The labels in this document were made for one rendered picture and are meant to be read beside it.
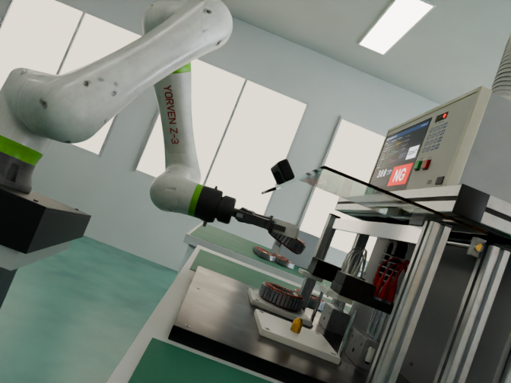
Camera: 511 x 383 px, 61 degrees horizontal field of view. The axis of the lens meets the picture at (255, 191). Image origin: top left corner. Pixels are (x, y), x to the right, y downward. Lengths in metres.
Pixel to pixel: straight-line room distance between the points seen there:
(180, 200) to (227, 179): 4.40
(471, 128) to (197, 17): 0.62
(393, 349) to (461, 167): 0.34
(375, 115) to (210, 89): 2.19
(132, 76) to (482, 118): 0.67
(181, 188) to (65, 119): 0.41
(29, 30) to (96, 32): 0.82
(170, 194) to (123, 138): 4.61
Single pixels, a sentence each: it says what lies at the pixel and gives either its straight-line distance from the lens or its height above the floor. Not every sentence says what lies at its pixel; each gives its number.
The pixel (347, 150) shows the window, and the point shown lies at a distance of 5.83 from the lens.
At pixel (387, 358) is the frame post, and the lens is 0.71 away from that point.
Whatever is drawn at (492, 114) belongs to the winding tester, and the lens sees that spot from 0.88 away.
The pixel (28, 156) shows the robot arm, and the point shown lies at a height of 0.90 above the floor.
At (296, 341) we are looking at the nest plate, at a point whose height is 0.78.
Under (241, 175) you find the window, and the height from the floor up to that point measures 1.42.
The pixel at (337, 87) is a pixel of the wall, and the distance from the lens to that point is 5.97.
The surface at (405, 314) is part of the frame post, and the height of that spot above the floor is 0.90.
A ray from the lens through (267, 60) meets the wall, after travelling 5.90.
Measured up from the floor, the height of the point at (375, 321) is 0.85.
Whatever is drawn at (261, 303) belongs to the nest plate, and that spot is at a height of 0.78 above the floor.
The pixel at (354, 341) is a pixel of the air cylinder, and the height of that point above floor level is 0.80.
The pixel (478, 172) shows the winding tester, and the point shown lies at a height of 1.17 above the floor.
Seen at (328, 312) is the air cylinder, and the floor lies 0.81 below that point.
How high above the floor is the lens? 0.95
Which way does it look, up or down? 4 degrees up
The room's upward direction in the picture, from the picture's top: 22 degrees clockwise
